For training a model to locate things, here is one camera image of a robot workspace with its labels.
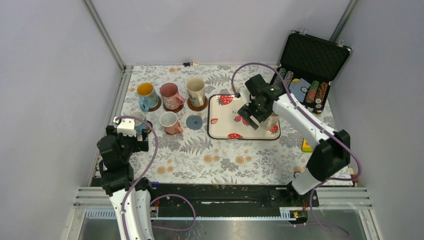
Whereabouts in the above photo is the cream mug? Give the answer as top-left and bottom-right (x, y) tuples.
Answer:
(186, 77), (206, 108)
(259, 113), (280, 131)

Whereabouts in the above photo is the blue floral mug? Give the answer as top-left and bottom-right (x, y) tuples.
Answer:
(129, 111), (148, 137)

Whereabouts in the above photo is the yellow inside blue mug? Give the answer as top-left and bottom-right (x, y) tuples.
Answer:
(137, 82), (160, 112)

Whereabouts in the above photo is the pink small mug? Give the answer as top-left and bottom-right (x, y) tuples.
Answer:
(159, 111), (184, 135)

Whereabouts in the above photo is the brown wooden coaster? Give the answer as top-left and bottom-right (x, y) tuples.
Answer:
(162, 101), (184, 113)
(187, 96), (209, 112)
(147, 95), (163, 113)

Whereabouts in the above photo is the cream mug front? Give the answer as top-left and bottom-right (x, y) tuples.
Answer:
(186, 77), (206, 108)

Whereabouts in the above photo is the pink large mug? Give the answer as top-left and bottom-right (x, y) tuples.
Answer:
(160, 82), (185, 104)

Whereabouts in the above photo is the grey blue coaster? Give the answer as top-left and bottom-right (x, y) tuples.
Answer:
(185, 115), (203, 130)

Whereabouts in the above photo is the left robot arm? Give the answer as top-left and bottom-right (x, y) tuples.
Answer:
(96, 125), (155, 240)

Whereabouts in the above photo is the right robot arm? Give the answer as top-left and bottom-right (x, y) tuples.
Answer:
(236, 74), (351, 206)

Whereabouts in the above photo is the blue card deck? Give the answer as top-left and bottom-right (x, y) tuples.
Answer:
(288, 78), (311, 103)

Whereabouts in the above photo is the white strawberry tray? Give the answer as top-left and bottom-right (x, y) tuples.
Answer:
(207, 94), (281, 141)

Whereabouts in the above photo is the black poker chip case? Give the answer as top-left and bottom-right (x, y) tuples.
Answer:
(277, 31), (353, 115)

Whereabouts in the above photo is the yellow triangle toy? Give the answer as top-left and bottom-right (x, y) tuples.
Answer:
(301, 139), (313, 153)

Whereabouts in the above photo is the floral tablecloth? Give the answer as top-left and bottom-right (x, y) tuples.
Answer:
(121, 65), (310, 185)

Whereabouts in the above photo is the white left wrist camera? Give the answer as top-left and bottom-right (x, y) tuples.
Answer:
(113, 117), (137, 137)

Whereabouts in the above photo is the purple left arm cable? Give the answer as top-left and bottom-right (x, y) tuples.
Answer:
(114, 115), (197, 240)

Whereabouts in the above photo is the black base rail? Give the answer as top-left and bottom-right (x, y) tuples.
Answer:
(91, 178), (319, 220)

